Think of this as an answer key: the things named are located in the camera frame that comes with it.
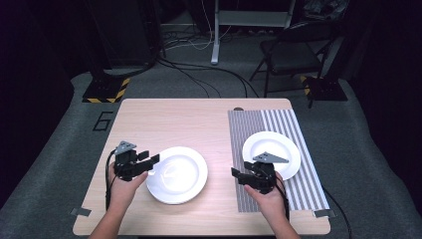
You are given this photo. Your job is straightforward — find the person's left hand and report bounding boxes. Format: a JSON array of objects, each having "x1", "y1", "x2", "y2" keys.
[{"x1": 108, "y1": 161, "x2": 149, "y2": 214}]

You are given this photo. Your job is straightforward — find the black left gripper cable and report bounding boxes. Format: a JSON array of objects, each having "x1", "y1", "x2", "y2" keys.
[{"x1": 105, "y1": 148, "x2": 117, "y2": 211}]

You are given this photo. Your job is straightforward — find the white floor cables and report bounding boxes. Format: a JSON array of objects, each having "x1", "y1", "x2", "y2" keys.
[{"x1": 163, "y1": 0, "x2": 233, "y2": 52}]

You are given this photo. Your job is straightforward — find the white metal stand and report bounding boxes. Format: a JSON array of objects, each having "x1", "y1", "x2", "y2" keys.
[{"x1": 210, "y1": 0, "x2": 297, "y2": 66}]

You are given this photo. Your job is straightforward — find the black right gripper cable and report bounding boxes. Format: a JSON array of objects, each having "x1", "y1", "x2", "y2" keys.
[{"x1": 274, "y1": 173, "x2": 291, "y2": 221}]

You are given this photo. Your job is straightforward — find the black stand base yellow stripes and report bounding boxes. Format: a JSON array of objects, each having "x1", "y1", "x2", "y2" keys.
[
  {"x1": 300, "y1": 75, "x2": 349, "y2": 102},
  {"x1": 82, "y1": 76, "x2": 131, "y2": 105}
]

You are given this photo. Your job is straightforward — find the black floor cables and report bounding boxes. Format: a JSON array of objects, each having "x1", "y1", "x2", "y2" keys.
[{"x1": 156, "y1": 56, "x2": 261, "y2": 100}]

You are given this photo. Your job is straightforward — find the white ceramic plate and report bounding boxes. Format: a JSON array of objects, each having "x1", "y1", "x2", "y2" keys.
[
  {"x1": 145, "y1": 145, "x2": 209, "y2": 205},
  {"x1": 242, "y1": 130, "x2": 302, "y2": 181}
]

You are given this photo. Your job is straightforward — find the black folding chair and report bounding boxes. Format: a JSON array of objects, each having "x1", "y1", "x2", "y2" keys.
[{"x1": 248, "y1": 20, "x2": 336, "y2": 99}]

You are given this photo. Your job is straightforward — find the person's right hand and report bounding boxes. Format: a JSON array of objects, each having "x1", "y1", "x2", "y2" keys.
[{"x1": 244, "y1": 170, "x2": 289, "y2": 221}]

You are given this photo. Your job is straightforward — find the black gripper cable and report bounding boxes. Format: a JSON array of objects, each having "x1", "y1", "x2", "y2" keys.
[
  {"x1": 274, "y1": 173, "x2": 291, "y2": 221},
  {"x1": 105, "y1": 148, "x2": 117, "y2": 211}
]

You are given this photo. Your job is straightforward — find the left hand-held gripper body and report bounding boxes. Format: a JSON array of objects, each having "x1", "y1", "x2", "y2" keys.
[{"x1": 112, "y1": 140, "x2": 151, "y2": 182}]

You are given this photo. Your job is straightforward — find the grey tape piece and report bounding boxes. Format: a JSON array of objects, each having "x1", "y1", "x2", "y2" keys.
[
  {"x1": 313, "y1": 208, "x2": 336, "y2": 219},
  {"x1": 69, "y1": 207, "x2": 93, "y2": 217}
]

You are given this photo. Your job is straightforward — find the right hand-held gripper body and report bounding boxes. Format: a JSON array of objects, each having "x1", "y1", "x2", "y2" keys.
[{"x1": 239, "y1": 150, "x2": 291, "y2": 195}]

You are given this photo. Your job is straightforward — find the grey striped woven placemat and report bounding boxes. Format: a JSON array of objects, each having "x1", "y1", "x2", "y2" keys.
[{"x1": 227, "y1": 109, "x2": 330, "y2": 213}]

